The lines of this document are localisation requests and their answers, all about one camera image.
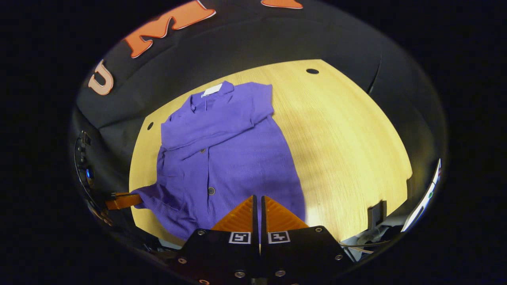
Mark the white monitor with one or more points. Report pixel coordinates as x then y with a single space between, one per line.
424 202

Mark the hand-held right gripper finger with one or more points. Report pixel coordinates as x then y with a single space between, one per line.
263 221
256 221

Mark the purple knit cardigan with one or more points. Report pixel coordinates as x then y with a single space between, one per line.
229 158

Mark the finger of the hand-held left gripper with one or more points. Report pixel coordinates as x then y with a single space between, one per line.
122 201

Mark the black clamp bracket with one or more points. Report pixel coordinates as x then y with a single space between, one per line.
376 215

